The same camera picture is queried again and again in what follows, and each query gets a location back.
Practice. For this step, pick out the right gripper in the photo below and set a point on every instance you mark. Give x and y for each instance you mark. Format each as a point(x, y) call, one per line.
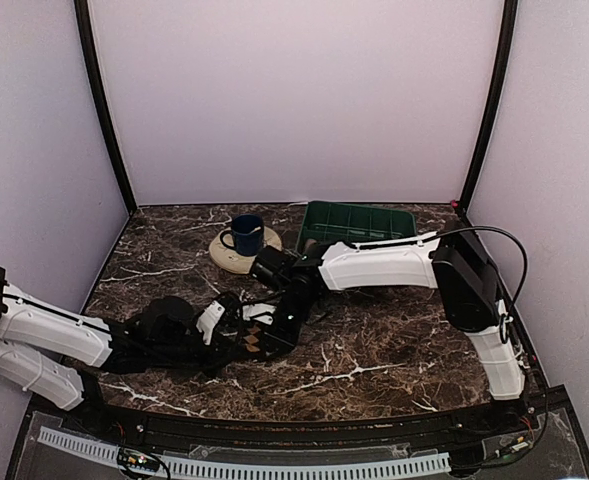
point(286, 341)

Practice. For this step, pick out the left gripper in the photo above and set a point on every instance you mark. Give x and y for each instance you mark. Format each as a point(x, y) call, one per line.
point(219, 355)

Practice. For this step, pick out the left black frame post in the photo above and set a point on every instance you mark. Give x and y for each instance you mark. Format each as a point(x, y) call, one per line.
point(99, 97)

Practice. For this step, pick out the white slotted cable duct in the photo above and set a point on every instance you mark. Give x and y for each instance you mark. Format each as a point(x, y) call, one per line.
point(141, 465)

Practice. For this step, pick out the green divided plastic tray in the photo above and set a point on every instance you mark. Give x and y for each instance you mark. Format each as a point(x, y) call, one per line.
point(331, 221)

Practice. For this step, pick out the black frame post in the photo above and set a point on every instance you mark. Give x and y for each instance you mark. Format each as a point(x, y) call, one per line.
point(495, 89)
point(99, 97)

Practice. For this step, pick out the right black frame post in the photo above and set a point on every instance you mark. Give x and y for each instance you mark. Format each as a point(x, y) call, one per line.
point(495, 89)

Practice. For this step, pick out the black front rail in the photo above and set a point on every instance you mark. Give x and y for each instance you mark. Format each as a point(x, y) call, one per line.
point(456, 429)

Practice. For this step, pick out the dark blue enamel mug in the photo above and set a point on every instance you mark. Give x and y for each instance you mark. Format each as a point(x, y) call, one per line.
point(245, 235)

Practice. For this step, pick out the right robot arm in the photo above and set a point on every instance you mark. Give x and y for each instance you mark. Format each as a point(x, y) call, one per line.
point(454, 263)

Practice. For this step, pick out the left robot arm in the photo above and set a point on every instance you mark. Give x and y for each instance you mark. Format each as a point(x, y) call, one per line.
point(30, 328)

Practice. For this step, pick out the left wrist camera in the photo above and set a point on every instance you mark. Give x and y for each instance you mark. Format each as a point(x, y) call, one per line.
point(208, 320)

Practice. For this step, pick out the brown argyle sock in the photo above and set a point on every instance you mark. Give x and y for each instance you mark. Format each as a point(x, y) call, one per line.
point(251, 340)

